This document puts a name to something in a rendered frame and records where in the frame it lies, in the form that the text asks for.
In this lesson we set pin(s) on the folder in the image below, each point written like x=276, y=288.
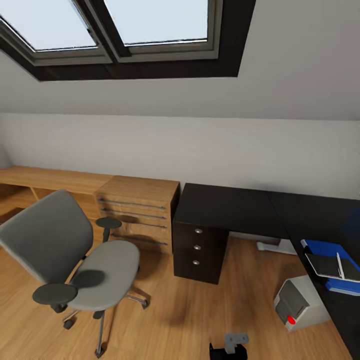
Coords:
x=321, y=248

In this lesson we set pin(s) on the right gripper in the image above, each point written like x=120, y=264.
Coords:
x=221, y=354

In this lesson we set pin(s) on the cabinet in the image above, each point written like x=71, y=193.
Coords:
x=198, y=252
x=145, y=206

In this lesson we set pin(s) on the desktop computer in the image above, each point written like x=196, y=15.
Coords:
x=299, y=304

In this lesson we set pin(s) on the notebook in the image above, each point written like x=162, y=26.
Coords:
x=329, y=267

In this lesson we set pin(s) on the swivel chair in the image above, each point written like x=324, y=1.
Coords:
x=50, y=237

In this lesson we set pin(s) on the desk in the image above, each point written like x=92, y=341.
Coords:
x=291, y=217

